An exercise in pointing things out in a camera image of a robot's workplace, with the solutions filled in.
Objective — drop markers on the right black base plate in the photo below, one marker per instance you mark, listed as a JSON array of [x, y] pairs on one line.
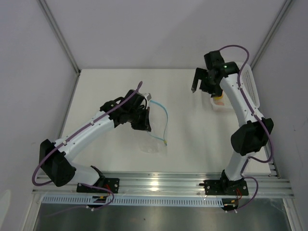
[[225, 187]]

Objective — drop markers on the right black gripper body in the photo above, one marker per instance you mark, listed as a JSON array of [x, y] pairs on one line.
[[210, 86]]

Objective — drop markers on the aluminium frame post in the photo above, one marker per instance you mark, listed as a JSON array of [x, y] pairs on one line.
[[274, 27], [58, 34]]

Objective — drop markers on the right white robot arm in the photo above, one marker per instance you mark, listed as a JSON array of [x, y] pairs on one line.
[[254, 129]]

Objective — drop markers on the white slotted cable duct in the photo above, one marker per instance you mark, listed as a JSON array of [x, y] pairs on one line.
[[133, 200]]

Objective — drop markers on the clear zip top bag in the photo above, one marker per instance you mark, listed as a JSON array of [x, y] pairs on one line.
[[155, 141]]

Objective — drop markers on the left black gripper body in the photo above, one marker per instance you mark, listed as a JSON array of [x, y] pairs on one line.
[[134, 112]]

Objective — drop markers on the pink toy egg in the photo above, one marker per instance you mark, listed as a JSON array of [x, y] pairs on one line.
[[220, 103]]

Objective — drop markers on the left aluminium frame post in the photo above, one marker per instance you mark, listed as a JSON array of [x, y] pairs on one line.
[[58, 34]]

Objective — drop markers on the yellow toy fruit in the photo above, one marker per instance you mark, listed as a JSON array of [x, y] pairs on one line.
[[217, 98]]

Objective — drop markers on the aluminium rail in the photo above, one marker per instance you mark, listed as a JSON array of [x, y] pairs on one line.
[[187, 185]]

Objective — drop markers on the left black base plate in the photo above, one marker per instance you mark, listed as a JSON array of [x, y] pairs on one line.
[[102, 185]]

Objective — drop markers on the white plastic basket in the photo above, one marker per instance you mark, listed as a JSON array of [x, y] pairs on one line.
[[249, 83]]

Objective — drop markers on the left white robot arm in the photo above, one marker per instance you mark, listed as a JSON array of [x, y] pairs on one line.
[[56, 158]]

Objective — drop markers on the right aluminium frame post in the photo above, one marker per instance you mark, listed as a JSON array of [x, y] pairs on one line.
[[274, 27]]

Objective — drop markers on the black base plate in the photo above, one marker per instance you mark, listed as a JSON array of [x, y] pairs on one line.
[[225, 187], [102, 185]]

